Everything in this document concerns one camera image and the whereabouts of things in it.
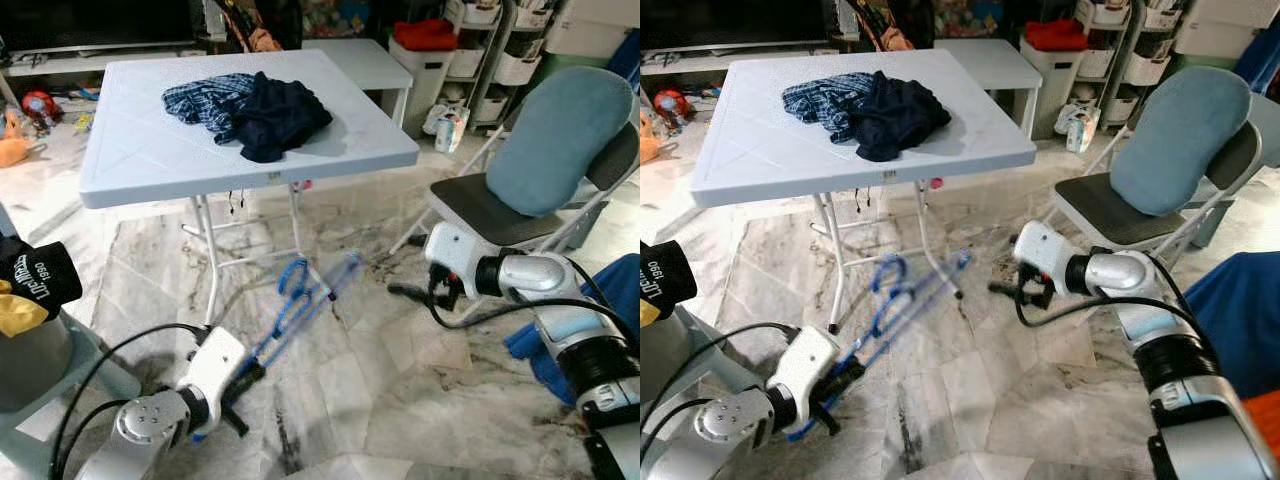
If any blue plastic hanger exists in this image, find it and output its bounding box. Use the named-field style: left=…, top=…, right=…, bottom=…
left=785, top=250, right=973, bottom=443
left=190, top=250, right=363, bottom=441

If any dark navy garment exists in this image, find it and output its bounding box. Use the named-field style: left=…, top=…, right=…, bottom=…
left=215, top=72, right=334, bottom=164
left=845, top=72, right=953, bottom=163

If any grey folding chair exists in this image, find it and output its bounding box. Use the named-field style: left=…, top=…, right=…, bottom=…
left=1045, top=115, right=1263, bottom=271
left=390, top=120, right=641, bottom=261

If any pale blue kids chair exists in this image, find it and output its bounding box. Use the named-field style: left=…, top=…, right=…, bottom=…
left=0, top=305, right=143, bottom=480
left=655, top=305, right=721, bottom=401

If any printed white plastic bag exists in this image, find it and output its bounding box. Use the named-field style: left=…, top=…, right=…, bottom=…
left=423, top=105, right=471, bottom=153
left=1055, top=105, right=1101, bottom=153

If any blue t-shirt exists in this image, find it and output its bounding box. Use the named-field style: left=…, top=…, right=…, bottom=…
left=503, top=255, right=641, bottom=406
left=1185, top=250, right=1280, bottom=401

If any blue-grey oval cushion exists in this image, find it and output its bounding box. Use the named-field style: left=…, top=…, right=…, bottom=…
left=1110, top=66, right=1253, bottom=217
left=486, top=66, right=635, bottom=218

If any black shirt with white print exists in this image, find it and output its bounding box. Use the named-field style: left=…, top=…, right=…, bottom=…
left=640, top=240, right=697, bottom=323
left=0, top=235, right=84, bottom=323

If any small white table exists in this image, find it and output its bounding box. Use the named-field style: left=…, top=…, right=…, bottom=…
left=935, top=38, right=1041, bottom=136
left=300, top=38, right=413, bottom=126

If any white folding table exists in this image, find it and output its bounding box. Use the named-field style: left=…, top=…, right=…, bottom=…
left=78, top=48, right=421, bottom=326
left=690, top=55, right=1038, bottom=336

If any shelf rack with white baskets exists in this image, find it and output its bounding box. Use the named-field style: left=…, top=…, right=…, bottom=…
left=445, top=0, right=551, bottom=126
left=1075, top=0, right=1186, bottom=121

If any red folded cloth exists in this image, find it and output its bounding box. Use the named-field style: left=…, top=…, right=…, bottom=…
left=393, top=18, right=459, bottom=51
left=1024, top=18, right=1088, bottom=51

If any orange soft toy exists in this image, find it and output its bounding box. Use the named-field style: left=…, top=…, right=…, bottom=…
left=640, top=110, right=669, bottom=166
left=0, top=108, right=48, bottom=169

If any blue plaid shirt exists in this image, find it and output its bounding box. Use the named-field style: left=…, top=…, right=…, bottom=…
left=162, top=72, right=261, bottom=136
left=780, top=72, right=876, bottom=141

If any orange t-shirt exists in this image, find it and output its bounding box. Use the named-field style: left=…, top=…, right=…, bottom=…
left=1240, top=390, right=1280, bottom=480

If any blue hanging cloth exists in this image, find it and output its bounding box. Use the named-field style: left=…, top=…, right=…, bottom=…
left=1235, top=28, right=1280, bottom=96
left=608, top=40, right=641, bottom=93

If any red toy helmet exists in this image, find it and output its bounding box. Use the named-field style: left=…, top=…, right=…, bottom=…
left=655, top=88, right=694, bottom=123
left=20, top=90, right=63, bottom=128

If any black baby stroller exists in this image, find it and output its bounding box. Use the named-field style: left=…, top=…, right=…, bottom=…
left=205, top=0, right=301, bottom=53
left=835, top=0, right=936, bottom=51

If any white plastic storage box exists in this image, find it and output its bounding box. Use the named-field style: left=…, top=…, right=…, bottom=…
left=1175, top=0, right=1280, bottom=58
left=545, top=0, right=641, bottom=58

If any white tv bench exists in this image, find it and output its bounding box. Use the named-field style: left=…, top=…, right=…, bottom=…
left=0, top=42, right=211, bottom=81
left=640, top=42, right=841, bottom=76

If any black flat television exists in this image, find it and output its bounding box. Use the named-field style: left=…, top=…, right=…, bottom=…
left=640, top=0, right=836, bottom=51
left=0, top=0, right=201, bottom=56

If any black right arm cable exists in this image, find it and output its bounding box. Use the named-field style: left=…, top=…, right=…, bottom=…
left=1012, top=270, right=1206, bottom=331
left=428, top=275, right=641, bottom=346

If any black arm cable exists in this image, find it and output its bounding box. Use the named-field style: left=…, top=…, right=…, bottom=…
left=640, top=321, right=801, bottom=471
left=1012, top=270, right=1206, bottom=331
left=428, top=275, right=641, bottom=346
left=48, top=321, right=213, bottom=480

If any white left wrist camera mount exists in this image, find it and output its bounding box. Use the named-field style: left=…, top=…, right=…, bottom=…
left=180, top=325, right=249, bottom=411
left=765, top=325, right=841, bottom=411

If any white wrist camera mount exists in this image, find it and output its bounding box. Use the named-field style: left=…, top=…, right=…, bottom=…
left=765, top=325, right=841, bottom=411
left=1013, top=220, right=1069, bottom=291
left=423, top=222, right=479, bottom=296
left=180, top=325, right=249, bottom=411

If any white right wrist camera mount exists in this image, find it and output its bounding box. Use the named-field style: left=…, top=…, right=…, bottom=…
left=423, top=222, right=479, bottom=296
left=1013, top=220, right=1069, bottom=291

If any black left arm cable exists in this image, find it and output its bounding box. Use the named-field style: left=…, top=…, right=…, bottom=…
left=48, top=321, right=213, bottom=480
left=640, top=321, right=801, bottom=471

